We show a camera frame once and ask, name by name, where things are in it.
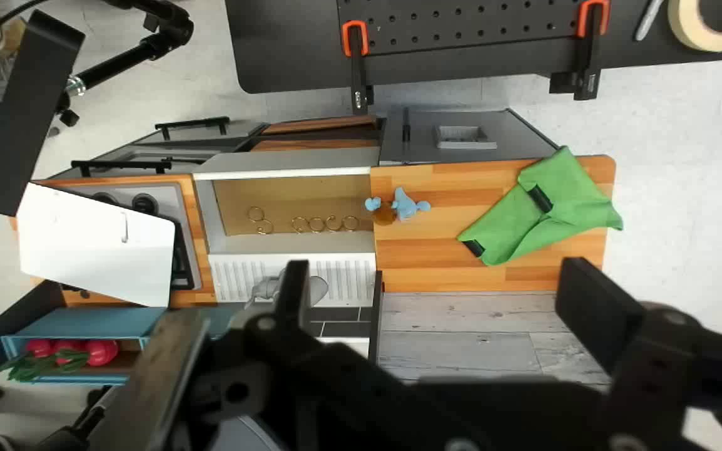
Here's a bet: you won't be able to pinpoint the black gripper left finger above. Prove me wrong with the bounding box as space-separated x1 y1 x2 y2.
267 257 314 336

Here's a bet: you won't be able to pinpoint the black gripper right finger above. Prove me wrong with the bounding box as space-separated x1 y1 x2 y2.
553 256 656 371

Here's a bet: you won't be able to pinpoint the green cloth with black tags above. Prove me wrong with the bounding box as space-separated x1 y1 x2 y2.
457 146 623 271

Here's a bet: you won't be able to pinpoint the white ribbed drain board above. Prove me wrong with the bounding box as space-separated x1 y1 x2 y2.
208 251 378 309

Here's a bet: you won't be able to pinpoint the white sink basin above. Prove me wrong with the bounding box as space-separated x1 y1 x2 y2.
192 162 378 257

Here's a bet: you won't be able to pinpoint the wooden countertop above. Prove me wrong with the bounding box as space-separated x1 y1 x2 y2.
371 152 618 295

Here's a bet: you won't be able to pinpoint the blue toy faucet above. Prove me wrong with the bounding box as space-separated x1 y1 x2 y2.
364 188 433 226

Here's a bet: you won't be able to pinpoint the grey toy kitchen cabinet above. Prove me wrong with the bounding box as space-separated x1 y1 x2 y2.
43 103 561 312

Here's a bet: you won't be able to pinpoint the red toy items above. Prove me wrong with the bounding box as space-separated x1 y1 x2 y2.
22 336 122 371

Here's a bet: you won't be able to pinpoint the blue bin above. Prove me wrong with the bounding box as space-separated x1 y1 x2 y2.
0 305 167 388

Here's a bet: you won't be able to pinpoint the orange black clamp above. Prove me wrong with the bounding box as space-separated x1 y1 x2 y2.
547 0 615 103
341 17 376 116

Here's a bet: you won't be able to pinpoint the grey metal tool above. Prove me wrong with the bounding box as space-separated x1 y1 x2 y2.
631 0 666 45

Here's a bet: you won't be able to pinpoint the masking tape roll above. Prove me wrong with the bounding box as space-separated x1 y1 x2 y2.
666 0 722 58

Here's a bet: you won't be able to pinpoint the black pegboard cart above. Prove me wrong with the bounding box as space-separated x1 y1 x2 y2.
225 0 722 96

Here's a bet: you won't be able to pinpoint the black cabinet handle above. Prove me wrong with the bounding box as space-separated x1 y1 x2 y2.
152 116 232 143
69 152 176 178

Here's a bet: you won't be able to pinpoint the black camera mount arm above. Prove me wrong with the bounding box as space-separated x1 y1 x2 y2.
57 0 195 129

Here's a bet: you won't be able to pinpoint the black upright post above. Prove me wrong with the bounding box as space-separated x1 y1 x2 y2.
0 8 87 218

